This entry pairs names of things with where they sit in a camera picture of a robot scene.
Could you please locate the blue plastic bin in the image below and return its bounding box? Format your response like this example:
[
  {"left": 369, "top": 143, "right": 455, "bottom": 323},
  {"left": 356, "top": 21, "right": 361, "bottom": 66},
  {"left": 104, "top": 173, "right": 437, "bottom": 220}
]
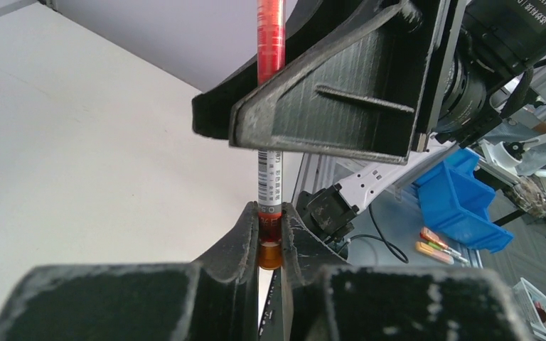
[{"left": 414, "top": 149, "right": 514, "bottom": 253}]

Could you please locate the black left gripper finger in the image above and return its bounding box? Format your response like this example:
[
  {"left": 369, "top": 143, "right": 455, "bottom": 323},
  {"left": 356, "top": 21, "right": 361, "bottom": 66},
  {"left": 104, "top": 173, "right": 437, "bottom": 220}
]
[
  {"left": 282, "top": 203, "right": 532, "bottom": 340},
  {"left": 0, "top": 202, "right": 258, "bottom": 340}
]

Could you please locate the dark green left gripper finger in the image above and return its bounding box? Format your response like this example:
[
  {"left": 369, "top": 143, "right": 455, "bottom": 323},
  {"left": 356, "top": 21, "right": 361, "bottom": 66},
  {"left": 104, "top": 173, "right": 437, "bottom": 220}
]
[
  {"left": 229, "top": 1, "right": 432, "bottom": 164},
  {"left": 191, "top": 0, "right": 363, "bottom": 141}
]

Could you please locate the red pen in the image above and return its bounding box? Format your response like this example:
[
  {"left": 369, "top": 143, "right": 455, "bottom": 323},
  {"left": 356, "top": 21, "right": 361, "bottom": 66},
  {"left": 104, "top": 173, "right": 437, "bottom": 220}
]
[{"left": 256, "top": 0, "right": 287, "bottom": 237}]

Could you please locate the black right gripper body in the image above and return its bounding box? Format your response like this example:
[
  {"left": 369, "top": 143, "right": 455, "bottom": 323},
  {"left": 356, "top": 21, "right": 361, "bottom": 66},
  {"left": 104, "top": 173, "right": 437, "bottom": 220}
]
[{"left": 414, "top": 1, "right": 537, "bottom": 146}]

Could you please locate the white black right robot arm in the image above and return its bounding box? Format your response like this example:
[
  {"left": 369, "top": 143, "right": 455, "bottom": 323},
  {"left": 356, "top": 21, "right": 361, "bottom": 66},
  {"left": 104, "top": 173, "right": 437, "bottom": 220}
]
[{"left": 192, "top": 1, "right": 546, "bottom": 243}]

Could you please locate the orange pen cap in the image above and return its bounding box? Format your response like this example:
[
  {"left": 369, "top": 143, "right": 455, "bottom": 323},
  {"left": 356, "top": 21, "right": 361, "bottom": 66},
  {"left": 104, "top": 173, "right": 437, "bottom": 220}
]
[{"left": 258, "top": 212, "right": 283, "bottom": 270}]

